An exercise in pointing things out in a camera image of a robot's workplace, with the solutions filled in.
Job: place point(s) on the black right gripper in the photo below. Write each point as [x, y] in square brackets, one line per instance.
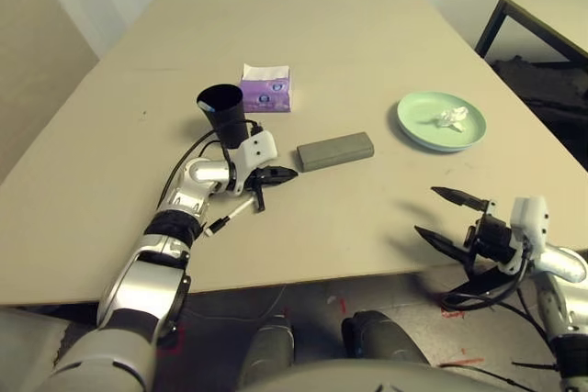
[494, 240]

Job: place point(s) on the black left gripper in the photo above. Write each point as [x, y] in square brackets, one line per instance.
[258, 178]

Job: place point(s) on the white marker black cap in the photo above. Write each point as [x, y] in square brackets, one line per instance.
[218, 226]

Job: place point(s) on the grey glasses case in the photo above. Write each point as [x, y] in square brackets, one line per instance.
[335, 153]

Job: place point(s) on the white tissue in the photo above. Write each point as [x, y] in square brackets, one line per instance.
[452, 119]

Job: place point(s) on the light green plastic plate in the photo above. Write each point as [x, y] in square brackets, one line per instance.
[422, 116]

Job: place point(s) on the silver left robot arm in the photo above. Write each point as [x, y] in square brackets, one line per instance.
[151, 272]

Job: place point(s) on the black metal table leg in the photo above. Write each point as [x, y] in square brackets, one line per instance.
[478, 282]

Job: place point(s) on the black tapered cup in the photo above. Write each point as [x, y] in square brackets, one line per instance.
[229, 126]

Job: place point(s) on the purple tissue pack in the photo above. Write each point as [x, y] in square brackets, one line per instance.
[268, 96]

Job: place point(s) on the blue capped pen in cup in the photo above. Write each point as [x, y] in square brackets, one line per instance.
[206, 107]

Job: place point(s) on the grey robot right leg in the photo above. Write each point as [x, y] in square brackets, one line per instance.
[381, 341]

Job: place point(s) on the grey robot leg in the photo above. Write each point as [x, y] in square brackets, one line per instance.
[268, 350]
[381, 341]

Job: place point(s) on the grey robot left leg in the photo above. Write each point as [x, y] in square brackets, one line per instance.
[268, 350]

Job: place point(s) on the grey robot torso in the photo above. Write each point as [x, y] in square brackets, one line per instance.
[390, 378]

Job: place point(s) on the black framed side table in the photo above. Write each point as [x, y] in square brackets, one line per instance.
[542, 15]

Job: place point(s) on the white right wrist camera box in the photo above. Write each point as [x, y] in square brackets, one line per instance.
[530, 222]

